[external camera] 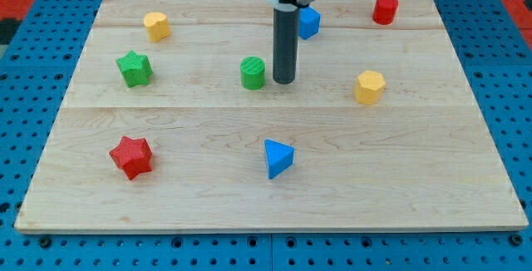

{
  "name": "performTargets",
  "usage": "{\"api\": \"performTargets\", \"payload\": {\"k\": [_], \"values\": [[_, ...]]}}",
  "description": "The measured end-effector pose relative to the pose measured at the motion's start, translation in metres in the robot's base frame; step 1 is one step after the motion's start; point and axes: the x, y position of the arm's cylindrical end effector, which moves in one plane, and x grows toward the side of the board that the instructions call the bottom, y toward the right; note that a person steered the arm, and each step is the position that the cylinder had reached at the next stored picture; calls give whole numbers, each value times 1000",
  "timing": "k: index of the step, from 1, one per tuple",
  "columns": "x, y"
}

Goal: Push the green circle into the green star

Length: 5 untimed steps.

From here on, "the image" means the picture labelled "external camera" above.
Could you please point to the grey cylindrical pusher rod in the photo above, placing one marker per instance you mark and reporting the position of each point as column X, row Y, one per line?
column 285, row 45

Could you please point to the green cylinder block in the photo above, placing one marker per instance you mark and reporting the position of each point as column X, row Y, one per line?
column 252, row 71

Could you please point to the green star block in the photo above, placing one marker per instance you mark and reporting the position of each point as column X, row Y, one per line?
column 135, row 69

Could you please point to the red star block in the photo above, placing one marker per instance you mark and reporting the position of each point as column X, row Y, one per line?
column 132, row 156

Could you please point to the blue cube block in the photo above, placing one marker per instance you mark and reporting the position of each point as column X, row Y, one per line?
column 309, row 22

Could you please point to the red cylinder block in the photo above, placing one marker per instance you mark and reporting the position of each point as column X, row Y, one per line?
column 384, row 11

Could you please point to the yellow hexagon block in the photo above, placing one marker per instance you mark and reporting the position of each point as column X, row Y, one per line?
column 369, row 87

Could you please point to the yellow heart block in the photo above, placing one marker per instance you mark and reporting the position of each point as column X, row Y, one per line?
column 157, row 26

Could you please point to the blue triangle block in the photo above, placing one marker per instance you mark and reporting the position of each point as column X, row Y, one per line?
column 279, row 157

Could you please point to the wooden board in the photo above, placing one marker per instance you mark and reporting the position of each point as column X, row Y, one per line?
column 421, row 159

